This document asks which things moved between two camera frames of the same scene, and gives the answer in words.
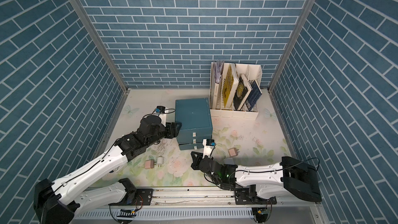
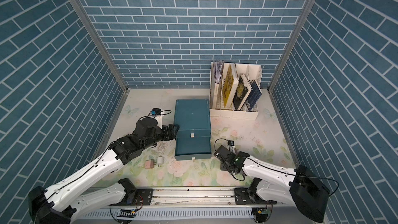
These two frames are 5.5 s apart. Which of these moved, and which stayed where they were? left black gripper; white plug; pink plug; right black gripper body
Moved: right black gripper body
Stayed: pink plug; left black gripper; white plug
